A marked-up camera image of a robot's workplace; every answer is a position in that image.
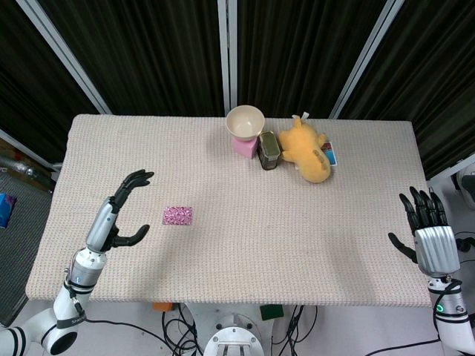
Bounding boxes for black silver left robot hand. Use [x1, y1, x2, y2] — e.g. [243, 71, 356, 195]
[85, 169, 155, 254]

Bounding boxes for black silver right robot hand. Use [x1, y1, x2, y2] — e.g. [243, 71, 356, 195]
[387, 186, 462, 277]

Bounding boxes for pink glitter square packet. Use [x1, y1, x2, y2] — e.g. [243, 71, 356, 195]
[162, 206, 194, 226]

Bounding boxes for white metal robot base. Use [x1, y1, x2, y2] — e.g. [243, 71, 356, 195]
[185, 303, 284, 356]

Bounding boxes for blue red picture card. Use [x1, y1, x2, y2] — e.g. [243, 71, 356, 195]
[321, 142, 341, 167]

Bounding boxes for white device black screen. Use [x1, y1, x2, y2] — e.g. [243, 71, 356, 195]
[451, 162, 475, 212]

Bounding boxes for grey floor mat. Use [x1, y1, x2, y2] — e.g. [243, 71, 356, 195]
[0, 172, 56, 327]

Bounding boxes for blue packet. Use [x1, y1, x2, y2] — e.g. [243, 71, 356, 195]
[0, 193, 18, 230]

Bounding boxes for beige waffle tablecloth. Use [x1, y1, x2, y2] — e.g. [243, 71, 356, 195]
[24, 113, 445, 309]

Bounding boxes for pink foam block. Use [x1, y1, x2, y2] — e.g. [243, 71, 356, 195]
[232, 136, 260, 159]

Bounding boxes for yellow plush toy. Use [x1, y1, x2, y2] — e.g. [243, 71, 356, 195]
[278, 111, 332, 185]

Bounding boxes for black pleated curtain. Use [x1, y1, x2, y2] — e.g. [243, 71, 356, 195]
[0, 0, 101, 164]
[237, 0, 387, 119]
[36, 0, 226, 116]
[339, 0, 475, 179]

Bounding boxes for green box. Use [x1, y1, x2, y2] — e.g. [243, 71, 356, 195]
[259, 304, 285, 322]

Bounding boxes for beige bowl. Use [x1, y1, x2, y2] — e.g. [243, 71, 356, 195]
[226, 105, 266, 142]

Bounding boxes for dark green tin can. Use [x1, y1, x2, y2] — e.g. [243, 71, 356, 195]
[258, 131, 281, 171]

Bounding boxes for white frame post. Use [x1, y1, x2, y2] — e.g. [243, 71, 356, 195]
[426, 152, 475, 182]
[217, 0, 239, 116]
[0, 128, 63, 174]
[329, 0, 406, 119]
[14, 0, 113, 115]

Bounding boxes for black cable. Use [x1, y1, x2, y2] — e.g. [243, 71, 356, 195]
[72, 292, 203, 356]
[161, 303, 203, 356]
[367, 332, 446, 356]
[272, 306, 318, 356]

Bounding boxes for silver duct hose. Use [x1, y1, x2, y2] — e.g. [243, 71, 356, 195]
[0, 154, 53, 182]

